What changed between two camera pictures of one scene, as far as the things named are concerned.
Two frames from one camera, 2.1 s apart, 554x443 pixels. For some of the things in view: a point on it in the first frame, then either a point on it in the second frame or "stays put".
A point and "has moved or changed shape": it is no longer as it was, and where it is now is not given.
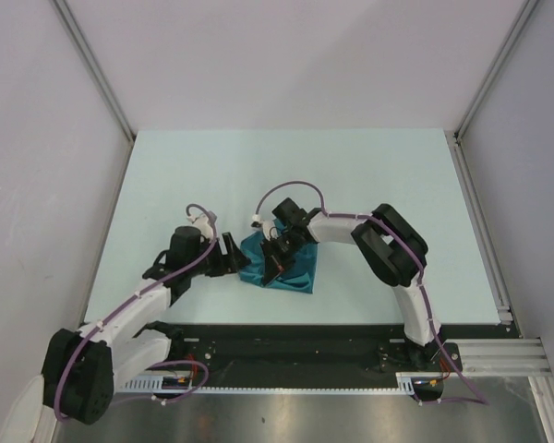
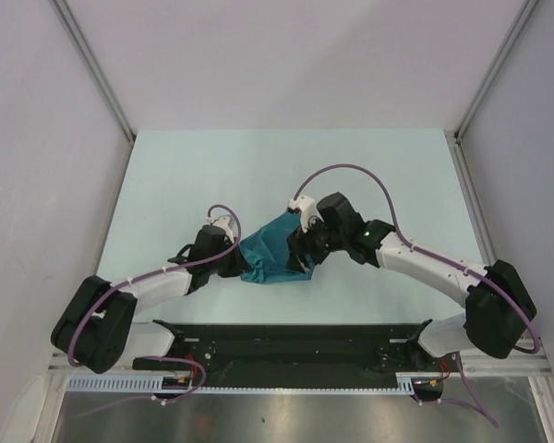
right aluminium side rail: x=484 y=233 stays put
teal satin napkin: x=298 y=275 has moved or changed shape
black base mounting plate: x=326 y=350 stays put
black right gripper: x=275 y=263 to x=299 y=243
